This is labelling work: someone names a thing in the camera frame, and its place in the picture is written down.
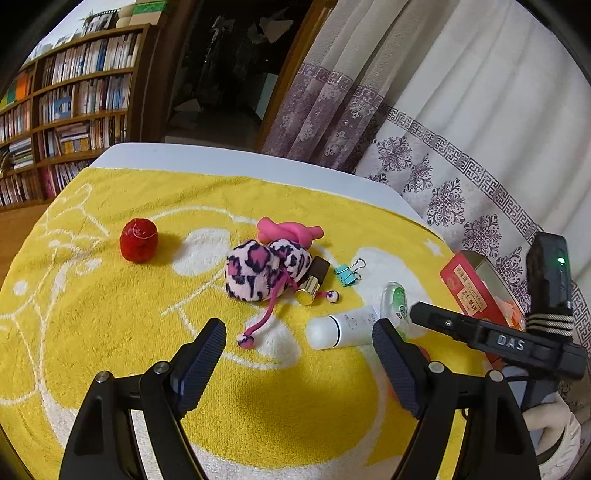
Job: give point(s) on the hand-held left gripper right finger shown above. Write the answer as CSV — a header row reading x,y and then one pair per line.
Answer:
x,y
392,369

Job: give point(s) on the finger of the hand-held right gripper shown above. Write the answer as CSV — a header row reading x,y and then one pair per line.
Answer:
x,y
443,323

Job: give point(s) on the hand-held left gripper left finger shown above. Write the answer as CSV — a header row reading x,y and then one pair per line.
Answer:
x,y
198,364

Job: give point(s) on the red tin box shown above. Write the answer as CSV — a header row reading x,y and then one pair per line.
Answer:
x,y
466,286

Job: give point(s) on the clear green label bottle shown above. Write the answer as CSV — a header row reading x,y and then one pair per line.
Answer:
x,y
396,302

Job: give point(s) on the white plastic bottle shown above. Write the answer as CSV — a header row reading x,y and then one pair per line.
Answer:
x,y
332,330

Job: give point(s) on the teal binder clip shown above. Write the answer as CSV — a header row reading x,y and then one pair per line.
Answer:
x,y
348,272

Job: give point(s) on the dark brown gold lipstick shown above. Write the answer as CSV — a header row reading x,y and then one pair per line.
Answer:
x,y
314,281

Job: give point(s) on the red ball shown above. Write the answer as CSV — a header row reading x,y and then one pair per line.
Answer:
x,y
138,240

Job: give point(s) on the pink knotted rubber toy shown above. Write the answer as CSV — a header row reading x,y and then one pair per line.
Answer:
x,y
288,233

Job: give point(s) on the person's right hand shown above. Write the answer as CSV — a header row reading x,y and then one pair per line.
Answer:
x,y
549,427

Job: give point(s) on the yellow white towel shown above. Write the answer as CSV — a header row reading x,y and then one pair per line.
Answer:
x,y
92,323

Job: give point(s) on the white purple patterned curtain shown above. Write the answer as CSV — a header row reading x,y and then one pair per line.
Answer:
x,y
485,115
332,92

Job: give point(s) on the brown wooden bookshelf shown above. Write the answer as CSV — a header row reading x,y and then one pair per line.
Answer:
x,y
143,92

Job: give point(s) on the rows of books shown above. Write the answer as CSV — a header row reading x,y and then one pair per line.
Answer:
x,y
92,97

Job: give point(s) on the framed photo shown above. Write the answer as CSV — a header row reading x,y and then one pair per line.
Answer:
x,y
99,21

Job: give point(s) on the green white flat box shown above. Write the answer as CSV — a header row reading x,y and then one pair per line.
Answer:
x,y
143,9

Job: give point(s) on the brown wooden door frame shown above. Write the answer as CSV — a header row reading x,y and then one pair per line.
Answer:
x,y
288,92

